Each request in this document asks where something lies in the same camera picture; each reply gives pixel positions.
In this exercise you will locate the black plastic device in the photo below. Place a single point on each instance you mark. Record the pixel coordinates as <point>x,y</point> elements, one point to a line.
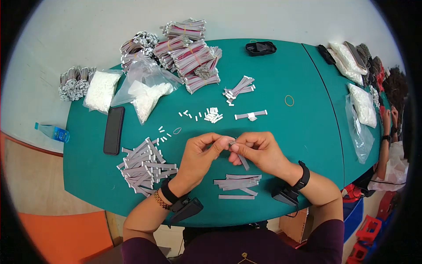
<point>260,48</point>

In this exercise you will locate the red plastic stool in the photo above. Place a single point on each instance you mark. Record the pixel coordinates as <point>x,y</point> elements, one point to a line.
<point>357,253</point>
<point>368,228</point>

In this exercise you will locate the person's left thumb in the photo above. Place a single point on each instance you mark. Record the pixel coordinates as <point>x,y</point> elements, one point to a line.
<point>220,150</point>

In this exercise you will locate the person's body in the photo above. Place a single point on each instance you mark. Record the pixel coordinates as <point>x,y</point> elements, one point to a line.
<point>237,247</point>

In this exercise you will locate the empty clear plastic bag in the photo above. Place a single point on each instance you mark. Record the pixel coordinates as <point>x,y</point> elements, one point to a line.
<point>359,137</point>

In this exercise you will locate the grey flat tablet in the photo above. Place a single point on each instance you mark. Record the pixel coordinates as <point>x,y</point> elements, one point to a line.
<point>355,53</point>

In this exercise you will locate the person's right hand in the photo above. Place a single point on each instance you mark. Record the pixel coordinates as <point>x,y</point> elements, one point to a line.
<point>263,151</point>

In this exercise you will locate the pile of plain grey strips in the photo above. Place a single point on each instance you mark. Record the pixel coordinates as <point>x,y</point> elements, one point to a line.
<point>237,183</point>

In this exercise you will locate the sealed bag of white connectors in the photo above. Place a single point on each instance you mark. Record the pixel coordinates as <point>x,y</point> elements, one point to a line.
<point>100,90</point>

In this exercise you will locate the large white connector bags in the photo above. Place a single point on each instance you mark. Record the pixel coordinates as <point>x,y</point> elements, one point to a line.
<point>346,64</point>

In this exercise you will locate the grey rubber band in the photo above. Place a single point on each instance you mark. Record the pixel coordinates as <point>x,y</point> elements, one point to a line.
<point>177,130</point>

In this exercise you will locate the yellow rubber band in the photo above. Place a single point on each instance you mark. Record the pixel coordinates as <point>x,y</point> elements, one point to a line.
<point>289,100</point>

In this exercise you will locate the person's right fingers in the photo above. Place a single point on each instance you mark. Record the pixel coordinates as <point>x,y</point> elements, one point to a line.
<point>234,159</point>

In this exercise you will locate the loose white connectors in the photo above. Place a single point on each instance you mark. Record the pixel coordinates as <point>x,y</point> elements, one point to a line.
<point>164,133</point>
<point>189,114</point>

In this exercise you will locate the person's right index finger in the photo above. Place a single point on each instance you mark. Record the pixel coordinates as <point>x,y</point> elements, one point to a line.
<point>254,135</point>

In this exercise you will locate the person's left hand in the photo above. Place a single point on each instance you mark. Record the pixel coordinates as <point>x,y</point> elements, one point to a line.
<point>194,161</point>

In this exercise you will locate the small bag of white connectors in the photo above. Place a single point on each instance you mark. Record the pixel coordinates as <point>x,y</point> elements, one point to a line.
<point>362,105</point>

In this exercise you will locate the blue label water bottle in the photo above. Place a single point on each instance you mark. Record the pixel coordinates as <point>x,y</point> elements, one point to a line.
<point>54,132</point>

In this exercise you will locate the orange seat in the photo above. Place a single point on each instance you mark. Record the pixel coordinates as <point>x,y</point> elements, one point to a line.
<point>67,236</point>

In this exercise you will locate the person's right thumb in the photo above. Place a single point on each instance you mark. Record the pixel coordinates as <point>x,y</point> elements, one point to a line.
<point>242,148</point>

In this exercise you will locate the blue plastic crate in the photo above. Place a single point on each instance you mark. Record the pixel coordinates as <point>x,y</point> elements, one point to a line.
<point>352,214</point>

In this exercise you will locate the black smartphone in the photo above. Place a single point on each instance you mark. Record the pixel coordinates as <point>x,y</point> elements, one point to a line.
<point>113,130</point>

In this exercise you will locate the open bag of white connectors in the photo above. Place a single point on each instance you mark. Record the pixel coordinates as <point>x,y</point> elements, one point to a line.
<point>148,92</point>

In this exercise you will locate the black wrist band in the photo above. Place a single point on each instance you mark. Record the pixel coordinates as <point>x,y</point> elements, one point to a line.
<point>304,176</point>
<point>169,193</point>

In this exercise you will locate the heap of white connectors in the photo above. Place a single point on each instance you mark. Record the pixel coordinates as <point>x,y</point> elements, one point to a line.
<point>213,115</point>

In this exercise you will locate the person's left index finger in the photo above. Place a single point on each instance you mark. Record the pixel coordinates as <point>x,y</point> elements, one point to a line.
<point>211,135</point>

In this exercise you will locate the cardboard box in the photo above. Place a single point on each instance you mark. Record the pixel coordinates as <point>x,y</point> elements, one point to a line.
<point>295,225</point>

